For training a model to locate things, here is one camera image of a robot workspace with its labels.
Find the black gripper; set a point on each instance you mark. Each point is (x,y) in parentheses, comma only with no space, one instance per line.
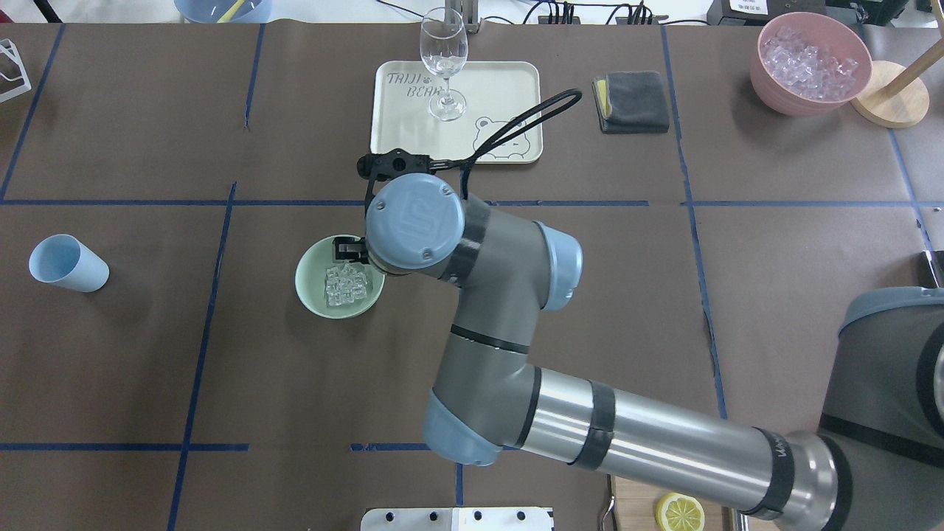
(349,251)

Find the light blue plastic cup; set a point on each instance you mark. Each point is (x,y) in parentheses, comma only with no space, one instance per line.
(63,261)

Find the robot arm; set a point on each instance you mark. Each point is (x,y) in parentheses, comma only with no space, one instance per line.
(874,461)

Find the mint green bowl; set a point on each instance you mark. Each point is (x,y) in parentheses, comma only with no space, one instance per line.
(309,282)

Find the ice cubes in green bowl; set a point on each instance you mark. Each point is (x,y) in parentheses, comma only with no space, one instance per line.
(346,284)

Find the blue bowl with fork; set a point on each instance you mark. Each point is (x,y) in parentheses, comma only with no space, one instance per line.
(232,12)

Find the pink bowl of ice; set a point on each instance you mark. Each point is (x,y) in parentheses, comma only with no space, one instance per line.
(806,64)

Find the cream serving tray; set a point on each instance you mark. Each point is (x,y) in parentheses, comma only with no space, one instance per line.
(496,91)

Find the clear wine glass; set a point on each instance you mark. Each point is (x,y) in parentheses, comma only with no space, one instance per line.
(444,52)

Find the dark grey folded cloth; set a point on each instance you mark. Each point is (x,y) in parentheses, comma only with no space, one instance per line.
(631,102)

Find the wooden cutting board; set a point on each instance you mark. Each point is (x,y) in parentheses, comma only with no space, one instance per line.
(636,504)

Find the lemon half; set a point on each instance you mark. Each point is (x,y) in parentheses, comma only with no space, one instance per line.
(677,512)

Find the round wooden stand base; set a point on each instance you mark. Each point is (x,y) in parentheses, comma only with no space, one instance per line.
(906,75)

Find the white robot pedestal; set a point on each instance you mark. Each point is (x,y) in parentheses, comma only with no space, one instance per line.
(459,518)

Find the white wire cup rack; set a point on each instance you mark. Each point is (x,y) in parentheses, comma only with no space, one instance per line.
(14,77)

